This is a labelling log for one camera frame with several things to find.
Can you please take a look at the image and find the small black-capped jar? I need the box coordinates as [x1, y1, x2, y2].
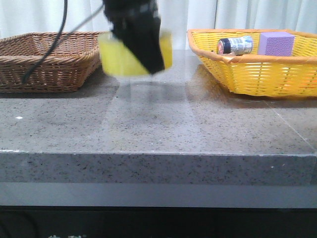
[217, 36, 254, 56]

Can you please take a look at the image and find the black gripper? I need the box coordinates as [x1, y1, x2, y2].
[103, 0, 165, 74]

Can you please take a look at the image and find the yellow tape roll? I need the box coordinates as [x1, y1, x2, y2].
[98, 30, 172, 77]

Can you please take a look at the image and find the purple foam cube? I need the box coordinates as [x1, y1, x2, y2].
[258, 32, 295, 57]

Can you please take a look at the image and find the black cable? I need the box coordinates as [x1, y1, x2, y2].
[21, 0, 105, 84]

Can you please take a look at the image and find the brown wicker basket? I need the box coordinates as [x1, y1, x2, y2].
[0, 32, 101, 93]

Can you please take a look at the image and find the yellow woven basket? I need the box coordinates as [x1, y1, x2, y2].
[187, 29, 317, 97]

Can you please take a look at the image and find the grey curtain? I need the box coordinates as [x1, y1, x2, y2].
[0, 0, 317, 52]

